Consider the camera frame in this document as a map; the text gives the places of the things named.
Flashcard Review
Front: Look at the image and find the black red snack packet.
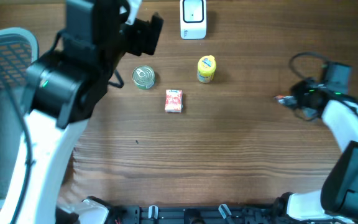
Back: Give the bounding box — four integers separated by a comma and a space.
274, 95, 297, 110

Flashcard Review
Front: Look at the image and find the green tin can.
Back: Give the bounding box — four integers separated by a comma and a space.
132, 65, 155, 90

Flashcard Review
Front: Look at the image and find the red white tissue pack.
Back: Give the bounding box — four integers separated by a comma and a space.
165, 90, 183, 113

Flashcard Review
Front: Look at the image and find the yellow bottle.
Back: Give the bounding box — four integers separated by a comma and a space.
197, 55, 217, 83

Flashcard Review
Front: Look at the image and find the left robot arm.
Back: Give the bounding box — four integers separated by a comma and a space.
0, 0, 163, 223

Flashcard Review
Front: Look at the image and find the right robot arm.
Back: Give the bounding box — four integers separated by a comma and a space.
276, 61, 358, 223

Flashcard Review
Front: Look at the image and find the white barcode scanner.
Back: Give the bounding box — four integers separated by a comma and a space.
180, 0, 207, 40

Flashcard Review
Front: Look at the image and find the grey plastic shopping basket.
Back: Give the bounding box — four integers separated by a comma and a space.
0, 27, 39, 208

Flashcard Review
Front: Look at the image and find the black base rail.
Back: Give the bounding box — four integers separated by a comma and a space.
54, 195, 291, 224

